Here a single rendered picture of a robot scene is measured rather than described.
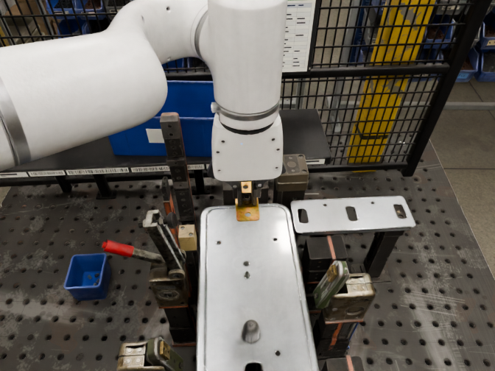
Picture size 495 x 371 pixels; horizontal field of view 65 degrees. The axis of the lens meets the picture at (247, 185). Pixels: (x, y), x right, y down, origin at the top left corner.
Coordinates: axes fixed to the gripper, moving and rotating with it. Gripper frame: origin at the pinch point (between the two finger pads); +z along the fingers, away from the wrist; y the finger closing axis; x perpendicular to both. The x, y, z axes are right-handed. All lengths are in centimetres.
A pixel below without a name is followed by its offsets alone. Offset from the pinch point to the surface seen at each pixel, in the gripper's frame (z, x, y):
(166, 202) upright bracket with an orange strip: 11.9, 8.6, -15.2
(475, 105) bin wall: 113, 169, 171
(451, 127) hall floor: 127, 163, 157
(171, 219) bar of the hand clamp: 5.5, -0.8, -12.9
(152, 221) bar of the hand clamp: 5.9, -0.8, -16.2
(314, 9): -6, 54, 21
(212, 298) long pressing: 27.2, -4.9, -7.3
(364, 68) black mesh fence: 12, 55, 37
